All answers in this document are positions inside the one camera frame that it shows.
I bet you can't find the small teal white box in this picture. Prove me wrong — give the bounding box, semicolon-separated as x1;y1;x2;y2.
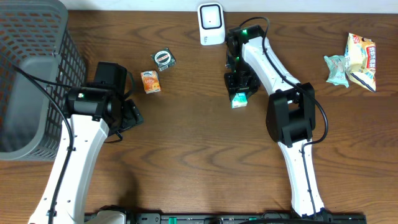
231;93;248;109

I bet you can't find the small orange juice box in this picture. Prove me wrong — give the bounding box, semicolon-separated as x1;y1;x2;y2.
141;70;161;94

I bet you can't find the dark green round-label packet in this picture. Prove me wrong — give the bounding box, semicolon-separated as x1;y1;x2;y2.
151;47;177;72

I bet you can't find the teal candy wrapper packet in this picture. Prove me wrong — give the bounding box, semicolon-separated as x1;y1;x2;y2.
323;55;349;88

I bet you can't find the large white snack bag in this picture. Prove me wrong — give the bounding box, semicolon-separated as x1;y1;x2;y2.
345;33;376;92

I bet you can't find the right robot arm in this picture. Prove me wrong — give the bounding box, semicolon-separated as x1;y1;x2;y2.
224;25;324;218

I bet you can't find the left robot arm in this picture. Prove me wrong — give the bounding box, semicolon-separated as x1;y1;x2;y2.
29;82;143;223

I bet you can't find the white barcode scanner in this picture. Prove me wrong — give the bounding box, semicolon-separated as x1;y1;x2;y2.
197;2;225;45

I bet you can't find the grey plastic mesh basket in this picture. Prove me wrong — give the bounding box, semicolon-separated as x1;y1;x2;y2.
1;0;87;161

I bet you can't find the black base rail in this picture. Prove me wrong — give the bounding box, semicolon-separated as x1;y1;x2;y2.
84;212;368;224

